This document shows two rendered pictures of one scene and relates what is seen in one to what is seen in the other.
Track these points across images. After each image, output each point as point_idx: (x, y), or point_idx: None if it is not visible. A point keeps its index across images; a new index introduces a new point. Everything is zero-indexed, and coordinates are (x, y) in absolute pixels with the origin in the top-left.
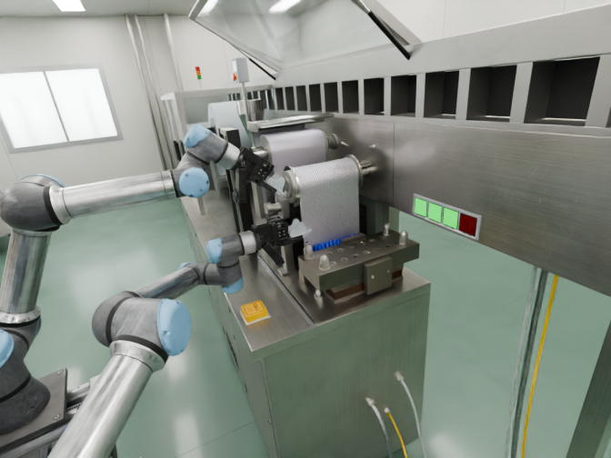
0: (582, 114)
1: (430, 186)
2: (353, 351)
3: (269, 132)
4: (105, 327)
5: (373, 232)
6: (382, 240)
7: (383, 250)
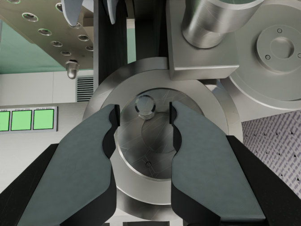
0: None
1: (32, 147)
2: None
3: None
4: None
5: (140, 51)
6: (87, 54)
7: (51, 46)
